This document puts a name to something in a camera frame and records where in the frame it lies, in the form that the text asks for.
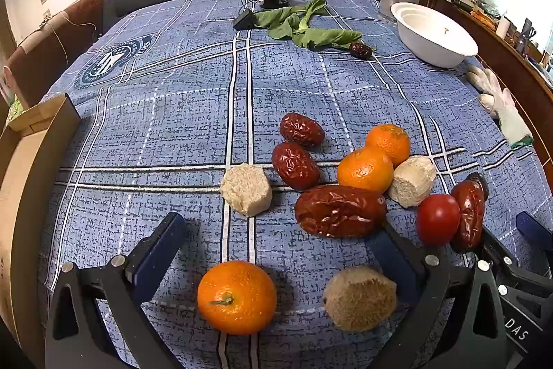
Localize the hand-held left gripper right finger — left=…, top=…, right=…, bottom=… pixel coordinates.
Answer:
left=365, top=222, right=515, bottom=369

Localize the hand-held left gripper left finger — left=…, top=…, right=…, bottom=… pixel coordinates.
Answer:
left=44, top=212, right=187, bottom=369

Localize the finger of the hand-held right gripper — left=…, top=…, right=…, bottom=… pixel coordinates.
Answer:
left=515, top=211, right=553, bottom=255
left=466, top=172, right=519, bottom=279

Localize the red cherry tomato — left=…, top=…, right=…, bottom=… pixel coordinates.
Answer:
left=416, top=194, right=461, bottom=247

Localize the large wrinkled red date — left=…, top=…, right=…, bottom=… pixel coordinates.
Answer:
left=294, top=185, right=388, bottom=239

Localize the mandarin orange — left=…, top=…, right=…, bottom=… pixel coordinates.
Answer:
left=337, top=146, right=395, bottom=194
left=197, top=260, right=278, bottom=336
left=365, top=124, right=411, bottom=167

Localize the cardboard box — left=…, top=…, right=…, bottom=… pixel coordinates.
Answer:
left=0, top=93, right=82, bottom=367

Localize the white work glove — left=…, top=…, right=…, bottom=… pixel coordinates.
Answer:
left=466, top=65, right=535, bottom=149

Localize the wooden cabinet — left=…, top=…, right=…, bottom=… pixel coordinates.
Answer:
left=415, top=0, right=553, bottom=164

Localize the blue checked tablecloth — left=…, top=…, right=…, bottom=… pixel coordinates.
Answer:
left=37, top=0, right=546, bottom=369

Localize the white bowl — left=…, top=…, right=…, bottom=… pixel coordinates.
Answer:
left=390, top=2, right=479, bottom=69

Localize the small dark red date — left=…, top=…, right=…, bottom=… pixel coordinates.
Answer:
left=349, top=42, right=373, bottom=60

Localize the green patterned bag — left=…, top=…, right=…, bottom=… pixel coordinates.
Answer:
left=3, top=92, right=24, bottom=128

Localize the green leafy vegetable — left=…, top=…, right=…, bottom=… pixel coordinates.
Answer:
left=253, top=0, right=376, bottom=52

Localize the brown chair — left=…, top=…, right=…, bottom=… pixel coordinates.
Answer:
left=2, top=0, right=105, bottom=110

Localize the black power adapter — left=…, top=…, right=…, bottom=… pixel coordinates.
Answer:
left=233, top=9, right=257, bottom=31

